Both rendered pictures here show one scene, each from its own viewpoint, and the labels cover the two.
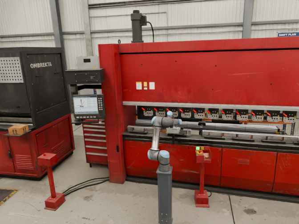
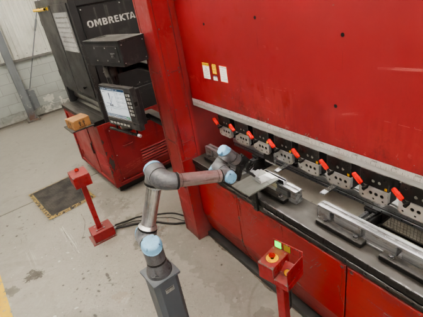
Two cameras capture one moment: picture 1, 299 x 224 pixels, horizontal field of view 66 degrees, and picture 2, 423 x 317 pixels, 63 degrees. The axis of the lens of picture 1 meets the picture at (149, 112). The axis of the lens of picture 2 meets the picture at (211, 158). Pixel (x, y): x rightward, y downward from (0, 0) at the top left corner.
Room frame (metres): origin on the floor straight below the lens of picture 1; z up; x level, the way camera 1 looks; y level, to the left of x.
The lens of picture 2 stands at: (1.71, -1.52, 2.26)
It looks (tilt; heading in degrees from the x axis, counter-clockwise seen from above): 28 degrees down; 44
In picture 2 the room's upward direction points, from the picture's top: 10 degrees counter-clockwise
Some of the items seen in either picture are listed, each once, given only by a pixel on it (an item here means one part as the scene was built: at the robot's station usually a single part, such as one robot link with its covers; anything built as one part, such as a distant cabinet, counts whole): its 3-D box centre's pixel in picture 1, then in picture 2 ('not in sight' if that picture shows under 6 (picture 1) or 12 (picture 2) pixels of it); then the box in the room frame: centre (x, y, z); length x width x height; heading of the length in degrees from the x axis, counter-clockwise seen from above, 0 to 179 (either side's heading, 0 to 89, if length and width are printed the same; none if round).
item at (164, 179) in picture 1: (165, 196); (172, 314); (2.52, -0.16, 0.39); 0.18 x 0.18 x 0.77; 78
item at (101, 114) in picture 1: (89, 106); (124, 105); (3.29, 0.88, 1.42); 0.45 x 0.12 x 0.36; 88
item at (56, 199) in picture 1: (50, 180); (90, 204); (2.96, 1.46, 0.41); 0.25 x 0.20 x 0.83; 164
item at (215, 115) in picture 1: (213, 113); (343, 169); (3.28, -0.95, 1.26); 0.15 x 0.09 x 0.17; 74
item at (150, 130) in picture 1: (142, 129); (225, 158); (3.59, 0.13, 0.92); 0.50 x 0.06 x 0.10; 74
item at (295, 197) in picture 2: (178, 131); (277, 185); (3.42, -0.45, 0.92); 0.39 x 0.06 x 0.10; 74
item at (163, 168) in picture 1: (164, 165); (157, 265); (2.52, -0.16, 0.82); 0.15 x 0.15 x 0.10
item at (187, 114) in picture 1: (186, 111); (287, 147); (3.39, -0.57, 1.26); 0.15 x 0.09 x 0.17; 74
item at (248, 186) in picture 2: (173, 130); (255, 182); (3.30, -0.36, 1.00); 0.26 x 0.18 x 0.01; 164
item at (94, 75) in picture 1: (87, 98); (125, 88); (3.38, 0.92, 1.53); 0.51 x 0.25 x 0.85; 88
